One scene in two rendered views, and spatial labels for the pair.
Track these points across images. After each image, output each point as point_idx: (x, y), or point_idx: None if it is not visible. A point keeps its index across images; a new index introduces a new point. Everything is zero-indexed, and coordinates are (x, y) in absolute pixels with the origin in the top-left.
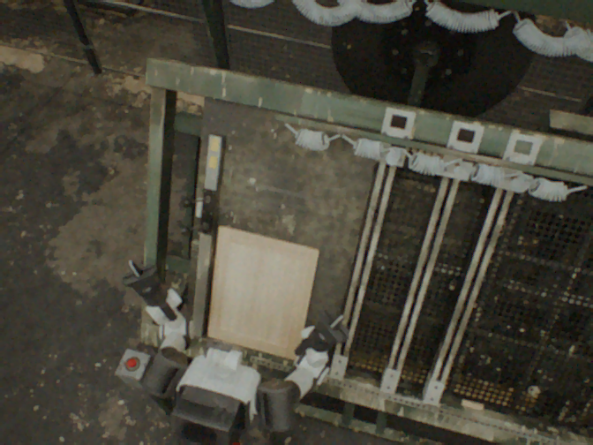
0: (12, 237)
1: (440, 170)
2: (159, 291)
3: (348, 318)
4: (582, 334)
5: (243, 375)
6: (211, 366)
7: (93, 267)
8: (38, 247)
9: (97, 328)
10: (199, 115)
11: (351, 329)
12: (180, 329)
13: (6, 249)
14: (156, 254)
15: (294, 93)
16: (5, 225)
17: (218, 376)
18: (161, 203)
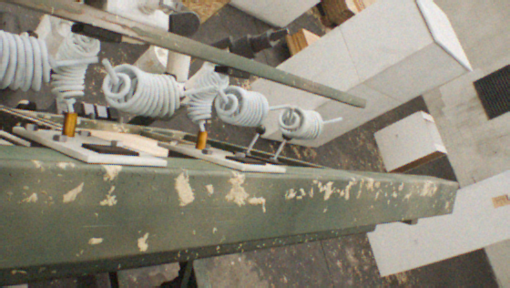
0: (288, 272)
1: (117, 66)
2: (244, 40)
3: (21, 113)
4: None
5: (125, 3)
6: (155, 13)
7: (225, 277)
8: (269, 272)
9: None
10: (363, 229)
11: (5, 109)
12: (181, 84)
13: (282, 260)
14: (245, 149)
15: (372, 177)
16: (298, 279)
17: None
18: (290, 166)
